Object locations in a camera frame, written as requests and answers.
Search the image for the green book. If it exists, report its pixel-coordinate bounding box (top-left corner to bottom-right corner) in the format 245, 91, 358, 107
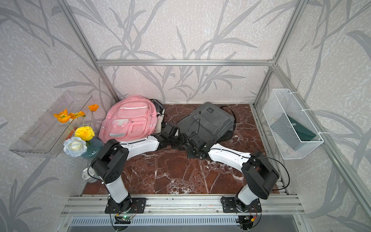
271, 113, 316, 151

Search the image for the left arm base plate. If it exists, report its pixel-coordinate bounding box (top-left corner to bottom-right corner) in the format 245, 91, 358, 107
105, 196, 147, 214

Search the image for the orange artificial poppy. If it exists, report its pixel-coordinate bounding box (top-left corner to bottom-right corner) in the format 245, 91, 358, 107
53, 109, 71, 123

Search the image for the aluminium mounting rail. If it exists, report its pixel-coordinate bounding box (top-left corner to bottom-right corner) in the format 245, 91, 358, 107
61, 194, 305, 217

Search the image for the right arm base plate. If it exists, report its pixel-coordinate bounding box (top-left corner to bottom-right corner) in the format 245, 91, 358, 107
220, 196, 262, 213

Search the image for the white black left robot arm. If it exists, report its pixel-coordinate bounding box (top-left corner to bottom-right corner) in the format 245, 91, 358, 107
91, 123, 186, 204

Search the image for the clear plastic shelf tray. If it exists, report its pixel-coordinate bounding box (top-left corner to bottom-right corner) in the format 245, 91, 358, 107
9, 91, 93, 158

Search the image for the teal glass vase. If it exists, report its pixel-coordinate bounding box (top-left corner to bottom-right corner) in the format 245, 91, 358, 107
81, 138, 103, 161

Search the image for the grey fabric backpack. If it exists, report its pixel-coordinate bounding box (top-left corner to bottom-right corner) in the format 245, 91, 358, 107
177, 102, 237, 143

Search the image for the pink backpack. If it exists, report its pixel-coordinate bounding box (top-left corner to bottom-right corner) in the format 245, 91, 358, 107
99, 95, 165, 144

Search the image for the right controller circuit board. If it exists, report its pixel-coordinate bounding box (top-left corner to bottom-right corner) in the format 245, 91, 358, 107
236, 216, 256, 231

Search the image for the white wire mesh basket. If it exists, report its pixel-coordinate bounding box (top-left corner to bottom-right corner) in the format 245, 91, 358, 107
263, 89, 324, 160

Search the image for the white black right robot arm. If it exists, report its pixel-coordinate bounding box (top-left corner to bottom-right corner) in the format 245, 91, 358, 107
186, 132, 280, 211

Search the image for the controller circuit board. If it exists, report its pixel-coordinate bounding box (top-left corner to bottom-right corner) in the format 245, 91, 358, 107
236, 216, 256, 231
114, 214, 136, 225

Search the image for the silver tin can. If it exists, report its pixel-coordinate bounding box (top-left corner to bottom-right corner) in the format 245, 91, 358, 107
82, 167, 100, 183

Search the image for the white artificial rose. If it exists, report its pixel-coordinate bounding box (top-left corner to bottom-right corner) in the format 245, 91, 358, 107
63, 137, 88, 158

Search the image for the small orange artificial flower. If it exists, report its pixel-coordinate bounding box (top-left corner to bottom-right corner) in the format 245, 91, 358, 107
88, 104, 99, 112

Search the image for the yellow artificial flower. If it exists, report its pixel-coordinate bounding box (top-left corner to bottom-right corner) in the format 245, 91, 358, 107
75, 126, 95, 141

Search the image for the left controller circuit board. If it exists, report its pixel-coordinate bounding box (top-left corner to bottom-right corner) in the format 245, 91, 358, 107
114, 214, 136, 225

